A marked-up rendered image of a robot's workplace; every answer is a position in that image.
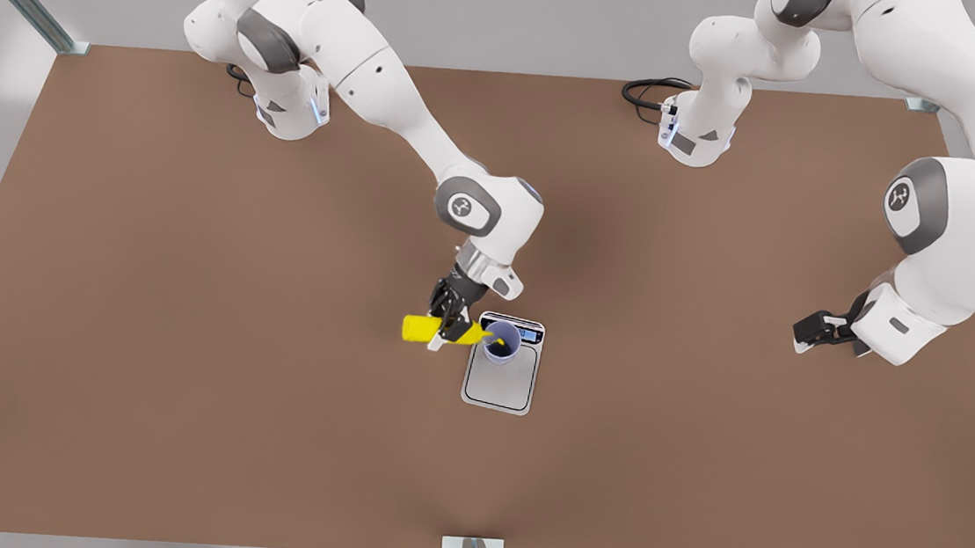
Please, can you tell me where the translucent blue cup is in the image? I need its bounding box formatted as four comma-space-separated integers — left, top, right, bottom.
480, 318, 525, 367

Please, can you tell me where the yellow sauce bottle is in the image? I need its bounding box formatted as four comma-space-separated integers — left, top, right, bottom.
400, 313, 513, 352

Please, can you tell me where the black cable loop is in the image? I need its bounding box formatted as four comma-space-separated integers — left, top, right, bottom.
618, 73, 696, 128
222, 63, 259, 99

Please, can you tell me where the silver kitchen scale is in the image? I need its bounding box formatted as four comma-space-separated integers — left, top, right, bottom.
459, 310, 548, 418

